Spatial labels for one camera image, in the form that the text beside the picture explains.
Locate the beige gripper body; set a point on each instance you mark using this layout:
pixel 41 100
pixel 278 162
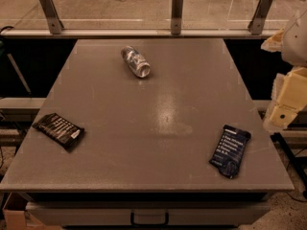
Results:
pixel 295 43

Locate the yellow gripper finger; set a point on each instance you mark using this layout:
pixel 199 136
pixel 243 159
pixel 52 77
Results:
pixel 289 97
pixel 273 43

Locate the silver blue redbull can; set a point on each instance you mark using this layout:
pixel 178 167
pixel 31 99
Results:
pixel 136 62

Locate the black stand leg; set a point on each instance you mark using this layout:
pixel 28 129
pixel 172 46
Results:
pixel 277 137

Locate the dark blue snack packet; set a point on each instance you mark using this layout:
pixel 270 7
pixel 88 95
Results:
pixel 228 154

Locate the black snack bar packet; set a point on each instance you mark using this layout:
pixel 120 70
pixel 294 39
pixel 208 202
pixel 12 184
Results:
pixel 60 130

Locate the cardboard box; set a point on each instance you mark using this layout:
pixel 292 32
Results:
pixel 18 218

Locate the right metal bracket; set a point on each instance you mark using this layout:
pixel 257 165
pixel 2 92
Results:
pixel 257 23

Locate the metal bracket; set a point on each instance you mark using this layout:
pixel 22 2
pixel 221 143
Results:
pixel 257 23
pixel 54 24
pixel 176 16

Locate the middle metal bracket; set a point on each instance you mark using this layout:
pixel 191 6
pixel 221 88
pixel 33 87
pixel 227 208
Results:
pixel 176 16

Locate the metal rail behind table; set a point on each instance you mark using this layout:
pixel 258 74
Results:
pixel 67 33

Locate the left metal bracket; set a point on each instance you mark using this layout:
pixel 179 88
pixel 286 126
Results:
pixel 54 24

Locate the grey drawer with handle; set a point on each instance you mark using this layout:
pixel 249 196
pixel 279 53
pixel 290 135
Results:
pixel 148 214

